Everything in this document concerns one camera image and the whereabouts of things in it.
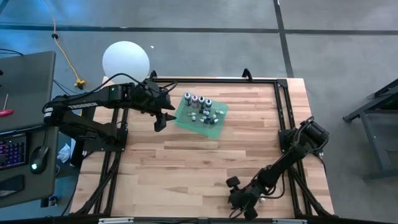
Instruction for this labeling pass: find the black computer mouse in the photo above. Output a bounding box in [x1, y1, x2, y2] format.
[29, 144, 50, 175]

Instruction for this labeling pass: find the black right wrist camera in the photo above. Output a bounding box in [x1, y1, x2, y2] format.
[244, 207, 259, 221]

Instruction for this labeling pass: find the black metal cart frame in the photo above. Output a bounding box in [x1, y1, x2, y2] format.
[343, 78, 398, 182]

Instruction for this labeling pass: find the yellow extension cable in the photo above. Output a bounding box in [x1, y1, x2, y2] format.
[43, 0, 86, 90]

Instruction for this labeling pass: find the dark grey desk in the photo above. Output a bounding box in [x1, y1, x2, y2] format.
[0, 50, 60, 208]

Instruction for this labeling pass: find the red-handled screwdriver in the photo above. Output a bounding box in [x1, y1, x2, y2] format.
[0, 93, 15, 118]

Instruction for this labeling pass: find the green translucent plastic tray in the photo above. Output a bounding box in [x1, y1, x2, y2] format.
[173, 92, 229, 139]

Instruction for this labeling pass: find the backlit black keyboard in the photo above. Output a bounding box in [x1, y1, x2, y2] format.
[0, 132, 28, 170]

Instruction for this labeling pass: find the white sphere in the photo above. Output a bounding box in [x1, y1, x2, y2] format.
[101, 40, 151, 85]

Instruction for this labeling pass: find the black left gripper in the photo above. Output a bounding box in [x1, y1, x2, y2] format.
[132, 79, 178, 123]

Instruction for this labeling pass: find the black desk caster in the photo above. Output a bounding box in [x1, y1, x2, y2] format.
[40, 195, 59, 208]

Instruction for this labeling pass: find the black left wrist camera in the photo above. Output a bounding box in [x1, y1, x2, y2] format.
[154, 113, 165, 133]

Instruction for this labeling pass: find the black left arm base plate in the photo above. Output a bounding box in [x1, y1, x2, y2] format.
[81, 128, 129, 153]

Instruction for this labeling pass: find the silver metal bracket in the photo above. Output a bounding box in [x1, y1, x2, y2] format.
[272, 218, 308, 224]
[98, 217, 134, 224]

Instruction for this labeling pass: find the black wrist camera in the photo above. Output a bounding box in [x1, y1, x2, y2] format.
[244, 207, 259, 221]
[154, 113, 165, 133]

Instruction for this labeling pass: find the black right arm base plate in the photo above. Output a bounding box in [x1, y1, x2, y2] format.
[278, 128, 324, 155]

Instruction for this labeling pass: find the white crumpled paper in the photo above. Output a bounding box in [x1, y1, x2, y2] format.
[57, 143, 73, 164]

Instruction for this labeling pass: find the black wrist rest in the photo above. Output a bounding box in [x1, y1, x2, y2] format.
[0, 174, 25, 198]

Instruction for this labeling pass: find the black aluminium table frame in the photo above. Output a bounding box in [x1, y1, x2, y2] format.
[70, 76, 336, 218]

